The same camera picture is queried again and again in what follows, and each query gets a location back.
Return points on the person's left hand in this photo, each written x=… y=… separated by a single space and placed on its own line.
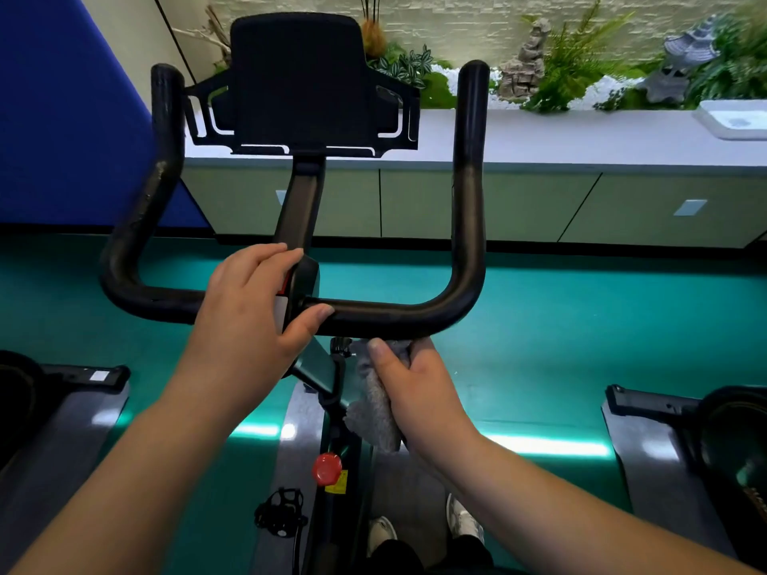
x=240 y=335

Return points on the person's right hand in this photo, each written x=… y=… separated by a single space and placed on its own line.
x=425 y=407

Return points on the grey cleaning cloth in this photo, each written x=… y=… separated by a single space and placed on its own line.
x=374 y=413

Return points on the person's left forearm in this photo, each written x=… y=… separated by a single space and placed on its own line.
x=132 y=485

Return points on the person's right forearm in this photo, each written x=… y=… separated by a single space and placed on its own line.
x=569 y=521

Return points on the black exercise bike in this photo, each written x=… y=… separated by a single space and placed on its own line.
x=413 y=503
x=659 y=473

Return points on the person's black trousers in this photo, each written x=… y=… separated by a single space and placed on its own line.
x=419 y=559

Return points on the exercise bike at left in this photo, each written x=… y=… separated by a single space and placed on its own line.
x=60 y=449

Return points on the red round knob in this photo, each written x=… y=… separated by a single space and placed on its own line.
x=326 y=470

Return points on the white sneaker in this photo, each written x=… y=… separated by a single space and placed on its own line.
x=380 y=532
x=461 y=521

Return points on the long cabinet with grey top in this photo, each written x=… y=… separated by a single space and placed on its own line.
x=539 y=197

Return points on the dry brown branch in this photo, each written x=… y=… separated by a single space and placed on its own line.
x=218 y=35

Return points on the green moss mat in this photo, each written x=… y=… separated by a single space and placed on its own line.
x=437 y=95

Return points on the variegated leaf plant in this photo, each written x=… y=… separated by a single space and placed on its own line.
x=407 y=65

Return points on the tall thin stemmed fern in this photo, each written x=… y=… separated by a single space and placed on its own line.
x=374 y=41

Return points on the small dark green shrub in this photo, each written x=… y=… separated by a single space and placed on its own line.
x=545 y=100
x=610 y=101

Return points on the patch of white pebbles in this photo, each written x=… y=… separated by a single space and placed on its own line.
x=446 y=77
x=599 y=92

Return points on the grey stacked rock ornament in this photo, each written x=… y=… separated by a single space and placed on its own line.
x=524 y=71

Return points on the slim green fern plant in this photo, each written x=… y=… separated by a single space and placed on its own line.
x=575 y=53

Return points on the grey stone pagoda lantern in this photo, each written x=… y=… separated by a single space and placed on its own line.
x=671 y=86

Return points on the white plastic tray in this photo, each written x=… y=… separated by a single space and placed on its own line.
x=731 y=122

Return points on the large bushy fern plant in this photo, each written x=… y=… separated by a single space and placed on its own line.
x=737 y=65

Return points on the pale square wall socket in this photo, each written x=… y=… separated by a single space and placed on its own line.
x=280 y=197
x=690 y=207

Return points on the blue wall pad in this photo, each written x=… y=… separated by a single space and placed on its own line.
x=72 y=113

